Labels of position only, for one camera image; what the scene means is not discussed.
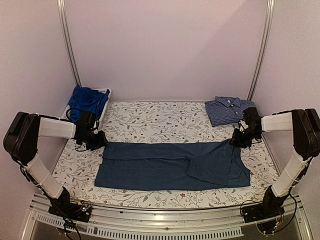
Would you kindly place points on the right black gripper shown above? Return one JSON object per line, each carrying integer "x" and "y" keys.
{"x": 236, "y": 141}

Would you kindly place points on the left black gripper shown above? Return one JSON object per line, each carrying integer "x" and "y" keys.
{"x": 103, "y": 142}

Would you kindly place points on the dark teal t-shirt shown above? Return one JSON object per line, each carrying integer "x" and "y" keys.
{"x": 172, "y": 166}

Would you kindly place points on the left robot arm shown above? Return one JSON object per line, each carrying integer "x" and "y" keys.
{"x": 21, "y": 142}

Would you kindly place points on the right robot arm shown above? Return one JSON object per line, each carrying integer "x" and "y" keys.
{"x": 298, "y": 132}

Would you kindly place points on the white plastic laundry basket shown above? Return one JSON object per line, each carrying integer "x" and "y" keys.
{"x": 85, "y": 107}

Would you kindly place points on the folded blue checkered shirt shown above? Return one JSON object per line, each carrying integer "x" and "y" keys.
{"x": 226, "y": 110}

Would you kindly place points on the bright blue garment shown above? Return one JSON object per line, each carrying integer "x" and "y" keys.
{"x": 86, "y": 102}

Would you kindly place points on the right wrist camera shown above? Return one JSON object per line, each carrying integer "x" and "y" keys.
{"x": 242, "y": 125}

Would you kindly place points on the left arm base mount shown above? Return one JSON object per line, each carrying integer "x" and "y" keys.
{"x": 80, "y": 211}

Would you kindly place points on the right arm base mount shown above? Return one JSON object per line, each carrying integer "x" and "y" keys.
{"x": 253, "y": 211}

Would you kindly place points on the right aluminium frame post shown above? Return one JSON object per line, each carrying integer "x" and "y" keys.
{"x": 262, "y": 49}

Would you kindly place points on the aluminium frame post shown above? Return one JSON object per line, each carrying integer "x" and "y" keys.
{"x": 61, "y": 6}
{"x": 262, "y": 49}

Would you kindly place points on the left aluminium frame post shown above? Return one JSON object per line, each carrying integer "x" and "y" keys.
{"x": 61, "y": 6}

